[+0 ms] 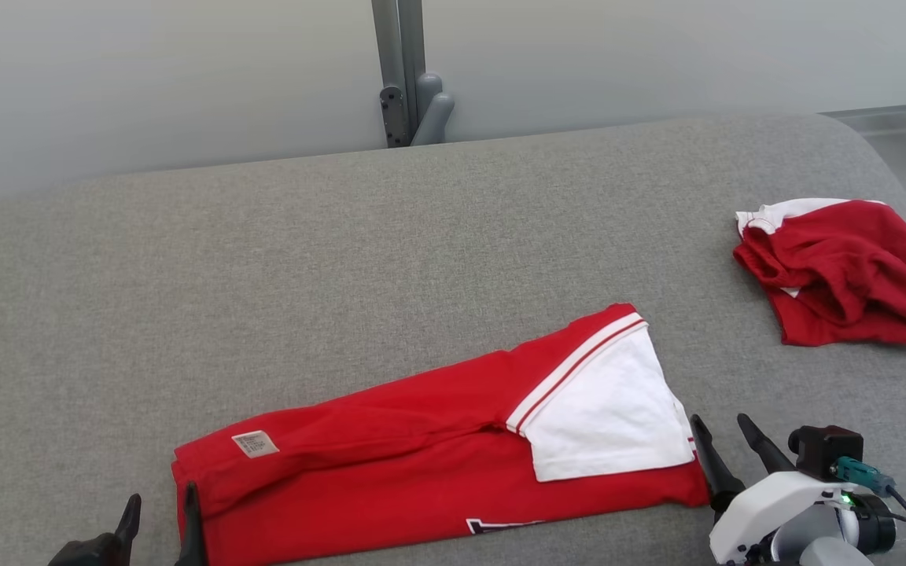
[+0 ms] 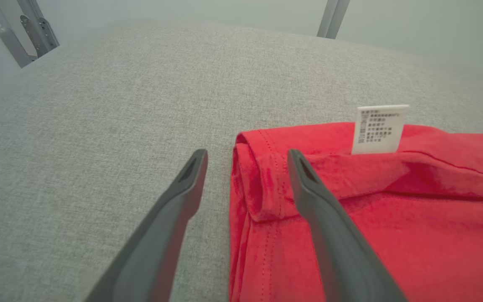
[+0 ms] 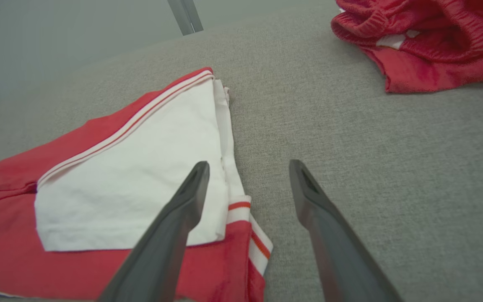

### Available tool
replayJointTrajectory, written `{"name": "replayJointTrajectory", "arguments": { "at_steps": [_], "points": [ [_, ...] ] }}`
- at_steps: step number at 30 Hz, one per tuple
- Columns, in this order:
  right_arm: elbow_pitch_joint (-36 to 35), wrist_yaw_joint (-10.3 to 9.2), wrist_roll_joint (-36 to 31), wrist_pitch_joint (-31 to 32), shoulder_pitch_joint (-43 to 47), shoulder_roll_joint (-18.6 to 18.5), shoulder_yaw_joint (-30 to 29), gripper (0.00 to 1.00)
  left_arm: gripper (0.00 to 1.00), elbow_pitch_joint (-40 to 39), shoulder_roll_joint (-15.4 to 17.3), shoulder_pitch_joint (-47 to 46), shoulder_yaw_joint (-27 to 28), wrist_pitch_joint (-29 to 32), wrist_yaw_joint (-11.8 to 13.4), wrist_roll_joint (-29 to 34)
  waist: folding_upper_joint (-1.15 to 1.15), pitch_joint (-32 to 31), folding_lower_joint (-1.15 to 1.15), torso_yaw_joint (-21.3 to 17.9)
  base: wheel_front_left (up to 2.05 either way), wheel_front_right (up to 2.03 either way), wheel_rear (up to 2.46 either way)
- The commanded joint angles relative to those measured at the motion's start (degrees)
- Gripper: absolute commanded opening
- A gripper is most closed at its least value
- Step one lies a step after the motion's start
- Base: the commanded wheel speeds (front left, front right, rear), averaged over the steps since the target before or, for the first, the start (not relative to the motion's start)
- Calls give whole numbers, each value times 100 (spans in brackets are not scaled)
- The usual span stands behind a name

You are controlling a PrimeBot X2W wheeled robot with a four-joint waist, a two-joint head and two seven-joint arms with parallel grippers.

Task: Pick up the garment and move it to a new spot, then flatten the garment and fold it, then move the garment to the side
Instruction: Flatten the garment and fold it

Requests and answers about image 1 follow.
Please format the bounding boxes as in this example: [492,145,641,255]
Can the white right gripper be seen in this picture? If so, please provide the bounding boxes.
[689,413,855,566]

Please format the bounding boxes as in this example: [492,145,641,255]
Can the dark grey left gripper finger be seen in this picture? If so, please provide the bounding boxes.
[175,481,209,566]
[113,493,142,566]

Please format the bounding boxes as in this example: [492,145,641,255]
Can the red and white jersey shirt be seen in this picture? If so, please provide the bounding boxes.
[171,303,712,566]

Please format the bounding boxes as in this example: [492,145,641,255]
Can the red shorts with white trim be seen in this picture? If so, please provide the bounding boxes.
[733,197,906,348]

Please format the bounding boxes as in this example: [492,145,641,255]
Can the black cable with teal plug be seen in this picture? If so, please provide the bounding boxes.
[829,458,906,566]

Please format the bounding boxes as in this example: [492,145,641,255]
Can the grey metal frame post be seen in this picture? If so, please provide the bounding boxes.
[370,0,455,149]

